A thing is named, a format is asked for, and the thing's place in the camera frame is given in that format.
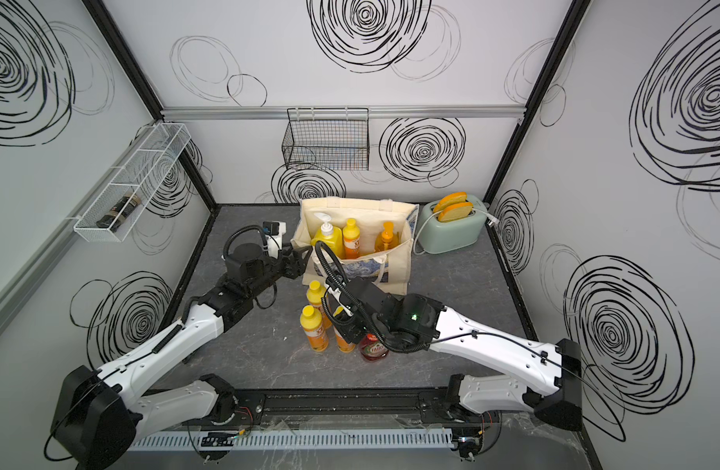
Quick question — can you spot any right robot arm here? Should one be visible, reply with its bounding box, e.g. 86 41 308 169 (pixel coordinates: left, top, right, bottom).
322 278 583 431

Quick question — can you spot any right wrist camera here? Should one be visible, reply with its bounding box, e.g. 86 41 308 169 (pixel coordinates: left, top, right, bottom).
326 272 349 309

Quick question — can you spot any grey slotted cable duct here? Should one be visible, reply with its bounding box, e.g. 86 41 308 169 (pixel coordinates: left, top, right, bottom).
130 429 454 452

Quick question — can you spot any dark item in shelf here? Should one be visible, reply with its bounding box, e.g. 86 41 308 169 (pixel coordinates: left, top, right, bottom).
96 194 141 232

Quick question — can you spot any white toaster cable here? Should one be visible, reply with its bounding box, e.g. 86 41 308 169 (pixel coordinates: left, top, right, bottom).
411 208 501 257

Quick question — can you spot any toast slice front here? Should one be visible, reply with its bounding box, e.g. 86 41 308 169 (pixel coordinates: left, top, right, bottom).
437 202 473 223

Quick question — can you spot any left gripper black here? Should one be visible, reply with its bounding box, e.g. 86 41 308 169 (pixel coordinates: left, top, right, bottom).
248 241 313 302

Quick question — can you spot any toast slice rear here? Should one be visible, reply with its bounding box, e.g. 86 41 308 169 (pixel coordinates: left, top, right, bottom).
432 192 467 213

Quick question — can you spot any canvas starry night tote bag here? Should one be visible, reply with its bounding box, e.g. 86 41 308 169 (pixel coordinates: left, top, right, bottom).
291 197 419 295

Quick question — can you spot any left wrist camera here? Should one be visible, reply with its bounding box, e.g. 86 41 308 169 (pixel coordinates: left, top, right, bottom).
262 221 287 259

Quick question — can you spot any yellow pump dish soap bottle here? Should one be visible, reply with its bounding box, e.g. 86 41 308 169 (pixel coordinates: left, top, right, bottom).
311 213 345 260

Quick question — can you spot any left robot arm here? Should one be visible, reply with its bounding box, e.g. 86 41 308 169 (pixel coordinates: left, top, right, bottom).
49 242 313 469

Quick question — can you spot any mint green toaster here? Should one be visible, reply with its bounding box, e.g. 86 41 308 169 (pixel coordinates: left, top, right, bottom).
415 194 488 255

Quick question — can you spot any tall orange dish soap bottle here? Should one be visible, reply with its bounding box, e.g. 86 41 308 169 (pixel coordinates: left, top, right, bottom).
375 221 400 253

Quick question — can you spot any black wire wall basket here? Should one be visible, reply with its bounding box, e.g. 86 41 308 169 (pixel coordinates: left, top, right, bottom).
282 107 371 170

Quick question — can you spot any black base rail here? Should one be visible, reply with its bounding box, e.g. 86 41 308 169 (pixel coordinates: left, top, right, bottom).
182 386 572 425

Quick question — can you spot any toast slice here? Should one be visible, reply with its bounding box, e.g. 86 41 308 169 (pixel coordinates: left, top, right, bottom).
437 202 473 223
432 192 467 213

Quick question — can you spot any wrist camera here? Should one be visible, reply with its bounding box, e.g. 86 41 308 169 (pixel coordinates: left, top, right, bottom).
262 221 287 259
326 272 349 309

